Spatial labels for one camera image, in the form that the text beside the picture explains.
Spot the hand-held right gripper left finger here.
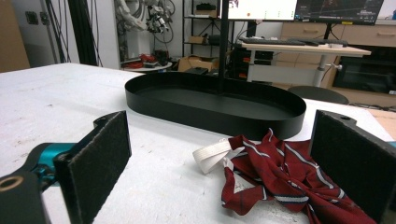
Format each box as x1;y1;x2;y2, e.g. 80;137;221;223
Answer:
52;110;133;224

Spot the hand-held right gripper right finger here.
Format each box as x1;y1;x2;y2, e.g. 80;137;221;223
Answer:
309;109;396;224

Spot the red striped bow tie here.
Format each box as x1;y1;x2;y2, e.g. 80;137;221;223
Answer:
192;128;377;224

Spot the black oval tray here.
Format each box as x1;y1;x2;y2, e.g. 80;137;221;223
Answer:
124;72;307;141

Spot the black oven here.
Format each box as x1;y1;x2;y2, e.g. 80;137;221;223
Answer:
332;46;396;94

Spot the small round white table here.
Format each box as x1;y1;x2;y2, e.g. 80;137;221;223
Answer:
120;60;173;73

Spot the wooden desk with white legs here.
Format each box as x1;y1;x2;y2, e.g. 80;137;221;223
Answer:
241;41;373;88

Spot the black aluminium stand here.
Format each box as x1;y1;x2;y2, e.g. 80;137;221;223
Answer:
67;0;99;67

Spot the black keyboard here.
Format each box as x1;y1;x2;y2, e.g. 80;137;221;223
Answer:
238;36;306;47

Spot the cardboard box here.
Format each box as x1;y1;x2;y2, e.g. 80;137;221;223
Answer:
177;55;219;73

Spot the dark monitor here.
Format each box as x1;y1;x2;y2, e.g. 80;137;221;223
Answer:
294;0;385;26

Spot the black vertical pole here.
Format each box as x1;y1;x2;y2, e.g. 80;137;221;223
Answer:
217;0;231;95

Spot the black metal shelf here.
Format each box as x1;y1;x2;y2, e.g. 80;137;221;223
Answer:
182;0;236;60

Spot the white monitor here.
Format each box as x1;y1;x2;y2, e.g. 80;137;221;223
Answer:
219;0;299;22

